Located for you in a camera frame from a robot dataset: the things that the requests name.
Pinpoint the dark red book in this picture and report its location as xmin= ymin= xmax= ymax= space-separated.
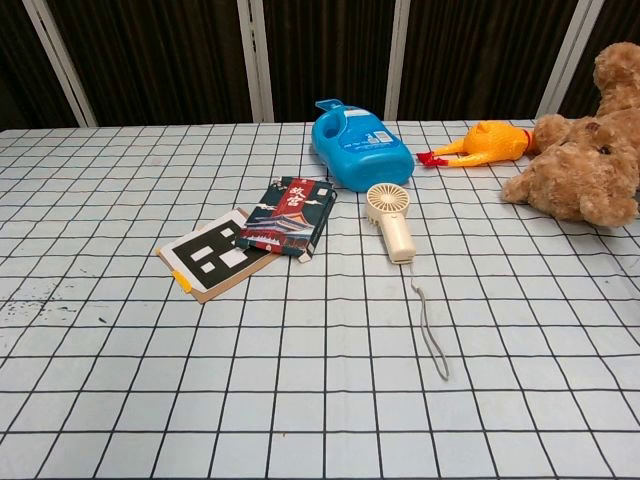
xmin=234 ymin=175 xmax=338 ymax=264

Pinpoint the grey fan wrist strap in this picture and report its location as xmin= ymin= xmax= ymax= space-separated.
xmin=407 ymin=262 xmax=451 ymax=382

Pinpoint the cream handheld fan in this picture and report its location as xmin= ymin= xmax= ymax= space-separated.
xmin=365 ymin=182 xmax=417 ymax=265

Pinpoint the dark pleated curtain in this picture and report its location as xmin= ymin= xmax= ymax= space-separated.
xmin=0 ymin=0 xmax=640 ymax=129

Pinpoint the white black checked tablecloth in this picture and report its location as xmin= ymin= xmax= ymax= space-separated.
xmin=0 ymin=118 xmax=640 ymax=480

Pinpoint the white metal frame post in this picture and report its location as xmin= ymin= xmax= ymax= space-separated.
xmin=236 ymin=0 xmax=275 ymax=124
xmin=535 ymin=0 xmax=606 ymax=120
xmin=383 ymin=0 xmax=412 ymax=121
xmin=22 ymin=0 xmax=99 ymax=127

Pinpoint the blue detergent bottle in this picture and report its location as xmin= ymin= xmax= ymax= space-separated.
xmin=310 ymin=99 xmax=416 ymax=193

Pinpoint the yellow rubber chicken toy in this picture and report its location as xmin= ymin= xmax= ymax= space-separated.
xmin=416 ymin=120 xmax=541 ymax=169

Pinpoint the brown teddy bear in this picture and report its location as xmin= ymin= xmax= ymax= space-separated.
xmin=501 ymin=41 xmax=640 ymax=229

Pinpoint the black white marker card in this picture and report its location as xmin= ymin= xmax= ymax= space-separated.
xmin=155 ymin=208 xmax=281 ymax=305

